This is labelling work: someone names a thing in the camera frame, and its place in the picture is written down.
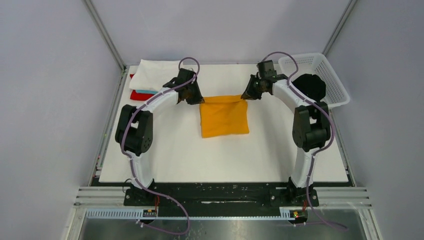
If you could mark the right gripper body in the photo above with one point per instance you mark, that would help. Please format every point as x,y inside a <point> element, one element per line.
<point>253,89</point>

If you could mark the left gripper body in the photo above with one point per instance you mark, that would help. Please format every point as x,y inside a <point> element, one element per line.
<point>194,81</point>

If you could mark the yellow t shirt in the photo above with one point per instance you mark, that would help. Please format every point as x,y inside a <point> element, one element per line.
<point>223,115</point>

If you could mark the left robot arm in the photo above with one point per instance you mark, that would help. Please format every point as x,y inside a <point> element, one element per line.
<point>135,130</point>

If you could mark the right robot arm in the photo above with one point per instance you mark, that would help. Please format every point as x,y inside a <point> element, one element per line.
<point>311,126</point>

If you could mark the white folded t shirt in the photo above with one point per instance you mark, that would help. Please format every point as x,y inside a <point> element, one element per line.
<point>151,75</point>

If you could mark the black t shirt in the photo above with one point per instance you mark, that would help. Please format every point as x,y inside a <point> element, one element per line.
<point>311,85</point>

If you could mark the white plastic basket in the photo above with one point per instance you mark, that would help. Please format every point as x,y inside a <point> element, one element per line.
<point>317,64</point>

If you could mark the blue folded t shirt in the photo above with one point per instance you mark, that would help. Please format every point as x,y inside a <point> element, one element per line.
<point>150,92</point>

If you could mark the red folded t shirt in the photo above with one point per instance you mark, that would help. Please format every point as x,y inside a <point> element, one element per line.
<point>140,95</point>

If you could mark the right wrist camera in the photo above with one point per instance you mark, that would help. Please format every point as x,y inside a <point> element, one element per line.
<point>266,69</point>

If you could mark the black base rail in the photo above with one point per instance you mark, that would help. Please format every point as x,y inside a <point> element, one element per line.
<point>200,199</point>

